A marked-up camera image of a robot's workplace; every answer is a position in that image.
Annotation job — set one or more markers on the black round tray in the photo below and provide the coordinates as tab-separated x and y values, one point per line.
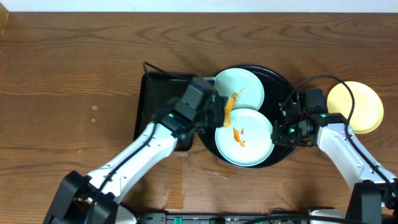
276	89

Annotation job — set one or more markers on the light blue plate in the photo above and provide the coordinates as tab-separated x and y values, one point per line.
242	86
247	141

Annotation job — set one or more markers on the yellow plate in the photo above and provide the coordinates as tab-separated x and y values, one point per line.
368	110

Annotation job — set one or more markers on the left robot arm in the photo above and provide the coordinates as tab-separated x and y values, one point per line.
96	197

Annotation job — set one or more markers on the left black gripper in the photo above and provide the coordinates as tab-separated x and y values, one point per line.
216	111

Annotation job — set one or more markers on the green and yellow sponge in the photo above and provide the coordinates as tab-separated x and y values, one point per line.
227	110

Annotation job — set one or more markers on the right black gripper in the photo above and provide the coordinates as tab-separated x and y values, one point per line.
278	136

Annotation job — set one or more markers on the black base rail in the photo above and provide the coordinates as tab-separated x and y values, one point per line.
169	218

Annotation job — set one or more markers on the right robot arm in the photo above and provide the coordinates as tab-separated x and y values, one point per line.
372	186

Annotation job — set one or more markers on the black rectangular tray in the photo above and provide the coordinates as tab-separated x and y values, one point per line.
159	92

